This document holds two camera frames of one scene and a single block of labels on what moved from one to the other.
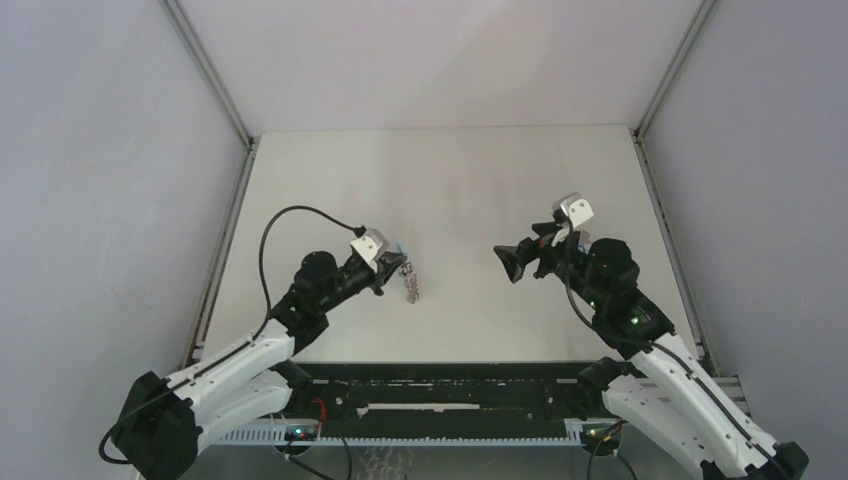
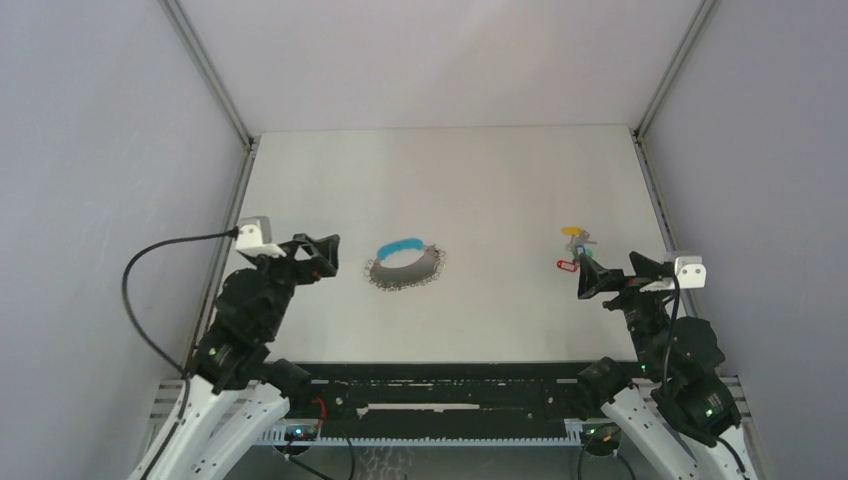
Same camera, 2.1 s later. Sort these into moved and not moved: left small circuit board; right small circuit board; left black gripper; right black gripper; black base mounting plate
Moved: left black gripper; right black gripper
Not moved: right small circuit board; black base mounting plate; left small circuit board
